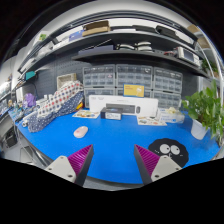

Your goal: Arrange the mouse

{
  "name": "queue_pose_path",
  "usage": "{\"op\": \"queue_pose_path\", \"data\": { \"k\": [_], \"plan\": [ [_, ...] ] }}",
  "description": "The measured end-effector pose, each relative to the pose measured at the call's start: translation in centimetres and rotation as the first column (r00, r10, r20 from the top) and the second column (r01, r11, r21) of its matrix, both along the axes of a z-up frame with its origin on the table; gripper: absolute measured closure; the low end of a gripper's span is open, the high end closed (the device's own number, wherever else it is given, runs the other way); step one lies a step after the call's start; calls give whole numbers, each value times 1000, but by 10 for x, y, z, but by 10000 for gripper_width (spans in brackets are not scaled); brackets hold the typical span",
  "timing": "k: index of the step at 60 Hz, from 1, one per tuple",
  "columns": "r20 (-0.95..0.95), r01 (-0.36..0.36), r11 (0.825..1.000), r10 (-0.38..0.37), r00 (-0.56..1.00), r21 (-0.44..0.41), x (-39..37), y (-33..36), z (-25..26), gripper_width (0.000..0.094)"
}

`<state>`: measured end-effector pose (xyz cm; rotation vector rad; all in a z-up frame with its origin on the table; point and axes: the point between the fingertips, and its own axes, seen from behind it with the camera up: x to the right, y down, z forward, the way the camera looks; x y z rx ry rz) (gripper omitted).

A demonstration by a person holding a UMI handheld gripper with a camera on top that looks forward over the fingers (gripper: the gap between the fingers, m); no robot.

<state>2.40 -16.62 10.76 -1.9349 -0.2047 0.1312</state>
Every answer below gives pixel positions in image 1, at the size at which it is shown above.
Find illustrated flat card left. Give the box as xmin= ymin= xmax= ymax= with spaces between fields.
xmin=74 ymin=110 xmax=100 ymax=119

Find white tissue box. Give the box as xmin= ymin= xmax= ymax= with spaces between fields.
xmin=157 ymin=107 xmax=185 ymax=123

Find illustrated flat card right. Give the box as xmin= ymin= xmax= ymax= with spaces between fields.
xmin=137 ymin=116 xmax=166 ymax=126

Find cardboard box on shelf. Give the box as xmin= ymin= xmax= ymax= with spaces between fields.
xmin=82 ymin=20 xmax=110 ymax=37

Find blue desk mat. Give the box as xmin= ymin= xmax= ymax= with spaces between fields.
xmin=18 ymin=114 xmax=220 ymax=184

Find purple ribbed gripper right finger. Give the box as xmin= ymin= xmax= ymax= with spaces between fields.
xmin=134 ymin=145 xmax=181 ymax=185

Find black round cartoon mouse pad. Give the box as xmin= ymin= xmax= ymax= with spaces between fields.
xmin=148 ymin=138 xmax=189 ymax=167

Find small dark product box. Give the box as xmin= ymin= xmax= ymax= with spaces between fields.
xmin=100 ymin=107 xmax=122 ymax=120

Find beige woven basket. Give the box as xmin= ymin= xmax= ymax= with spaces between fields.
xmin=57 ymin=73 xmax=76 ymax=89

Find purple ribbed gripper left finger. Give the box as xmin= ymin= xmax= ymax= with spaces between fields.
xmin=46 ymin=145 xmax=94 ymax=186

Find yellow card box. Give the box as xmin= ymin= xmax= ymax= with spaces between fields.
xmin=123 ymin=84 xmax=145 ymax=98

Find patterned patchwork cloth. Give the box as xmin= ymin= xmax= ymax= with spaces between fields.
xmin=22 ymin=80 xmax=84 ymax=133

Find potted green plant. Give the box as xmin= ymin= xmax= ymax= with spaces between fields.
xmin=182 ymin=81 xmax=224 ymax=145

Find long white keyboard box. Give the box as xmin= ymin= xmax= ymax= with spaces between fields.
xmin=89 ymin=95 xmax=158 ymax=117

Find purple plush toy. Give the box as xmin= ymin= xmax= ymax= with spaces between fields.
xmin=23 ymin=93 xmax=36 ymax=108

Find pink computer mouse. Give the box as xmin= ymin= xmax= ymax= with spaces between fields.
xmin=73 ymin=126 xmax=88 ymax=138

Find grey drawer organiser cabinets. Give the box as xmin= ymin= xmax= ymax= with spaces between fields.
xmin=83 ymin=64 xmax=183 ymax=108

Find white instrument on shelf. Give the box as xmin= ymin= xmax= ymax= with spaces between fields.
xmin=177 ymin=47 xmax=200 ymax=66

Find illustrated flat card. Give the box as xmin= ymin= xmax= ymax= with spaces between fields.
xmin=74 ymin=110 xmax=100 ymax=119
xmin=137 ymin=116 xmax=166 ymax=126

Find dark metal wall shelving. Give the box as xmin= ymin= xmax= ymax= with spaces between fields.
xmin=18 ymin=10 xmax=205 ymax=75

